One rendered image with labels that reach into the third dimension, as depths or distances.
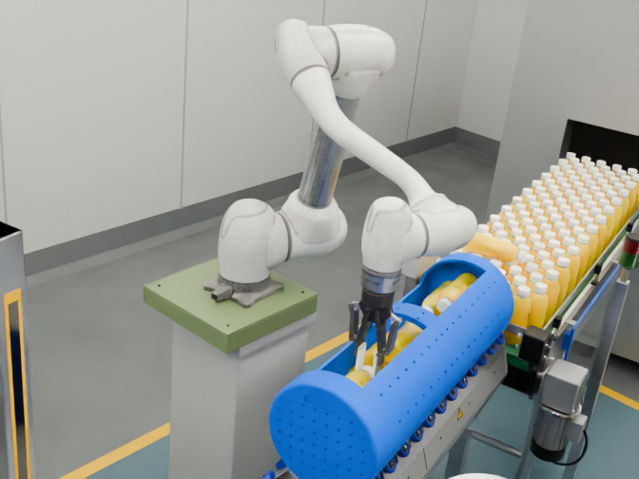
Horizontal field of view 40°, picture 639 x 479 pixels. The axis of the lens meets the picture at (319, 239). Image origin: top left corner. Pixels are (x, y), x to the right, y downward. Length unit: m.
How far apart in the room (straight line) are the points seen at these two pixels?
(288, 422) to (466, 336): 0.57
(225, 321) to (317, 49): 0.80
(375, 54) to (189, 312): 0.88
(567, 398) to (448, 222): 1.05
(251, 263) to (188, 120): 2.81
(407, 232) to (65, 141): 3.08
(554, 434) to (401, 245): 1.23
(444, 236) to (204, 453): 1.20
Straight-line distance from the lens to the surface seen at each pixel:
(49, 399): 3.98
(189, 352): 2.68
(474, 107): 7.45
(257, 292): 2.55
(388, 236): 1.89
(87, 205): 4.97
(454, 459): 2.94
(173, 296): 2.58
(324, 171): 2.44
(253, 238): 2.47
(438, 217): 1.98
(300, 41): 2.18
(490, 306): 2.48
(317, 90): 2.11
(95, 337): 4.38
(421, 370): 2.12
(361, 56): 2.24
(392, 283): 1.95
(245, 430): 2.70
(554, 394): 2.88
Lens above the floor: 2.32
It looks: 25 degrees down
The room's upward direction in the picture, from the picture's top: 6 degrees clockwise
